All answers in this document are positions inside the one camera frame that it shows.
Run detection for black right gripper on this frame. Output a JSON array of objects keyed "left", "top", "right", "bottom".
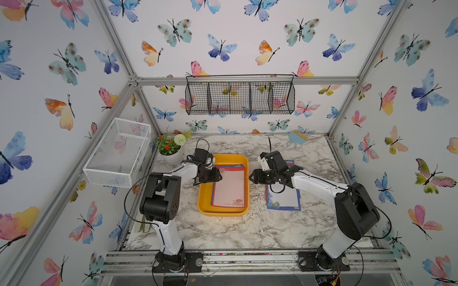
[{"left": 246, "top": 168, "right": 278, "bottom": 184}]

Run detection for blue stationery paper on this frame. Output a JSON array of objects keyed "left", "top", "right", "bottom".
[{"left": 265, "top": 160, "right": 302, "bottom": 212}]

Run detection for red stationery paper bottom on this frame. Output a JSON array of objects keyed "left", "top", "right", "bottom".
[{"left": 211, "top": 164, "right": 246, "bottom": 208}]

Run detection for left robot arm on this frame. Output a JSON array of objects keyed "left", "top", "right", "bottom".
[{"left": 139, "top": 148, "right": 223, "bottom": 272}]

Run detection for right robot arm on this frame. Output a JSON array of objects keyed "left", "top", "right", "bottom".
[{"left": 249, "top": 151, "right": 380, "bottom": 272}]

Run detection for yellow plastic storage box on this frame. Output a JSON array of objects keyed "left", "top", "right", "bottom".
[{"left": 198, "top": 154, "right": 250, "bottom": 217}]

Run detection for potted artificial flowers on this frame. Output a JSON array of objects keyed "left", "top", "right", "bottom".
[{"left": 155, "top": 130, "right": 193, "bottom": 156}]

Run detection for black wire wall basket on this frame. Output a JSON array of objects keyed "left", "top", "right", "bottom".
[{"left": 183, "top": 75, "right": 296, "bottom": 115}]

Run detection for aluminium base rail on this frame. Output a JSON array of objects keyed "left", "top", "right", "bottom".
[{"left": 101, "top": 247, "right": 406, "bottom": 286}]

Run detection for white mesh wall basket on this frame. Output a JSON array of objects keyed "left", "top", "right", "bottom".
[{"left": 83, "top": 117, "right": 151, "bottom": 188}]

